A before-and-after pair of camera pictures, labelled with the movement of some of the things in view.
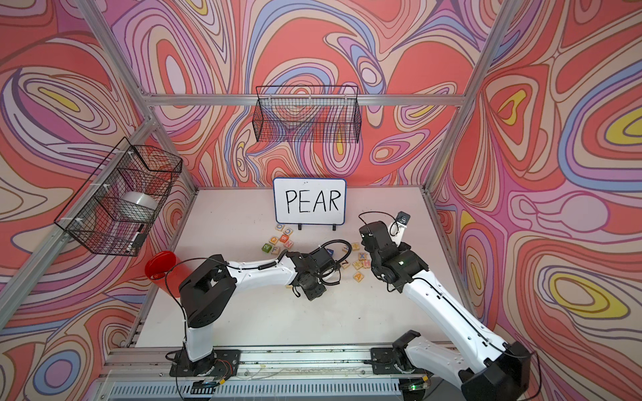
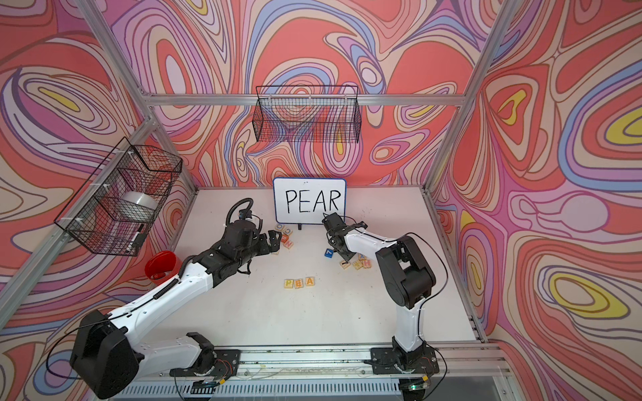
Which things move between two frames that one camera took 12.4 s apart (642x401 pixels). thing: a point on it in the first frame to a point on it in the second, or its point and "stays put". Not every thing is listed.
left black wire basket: (111, 213) stays put
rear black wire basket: (308, 114) stays put
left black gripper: (314, 295) to (275, 242)
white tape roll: (138, 206) stays put
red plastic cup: (165, 268) stays put
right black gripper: (363, 244) to (345, 255)
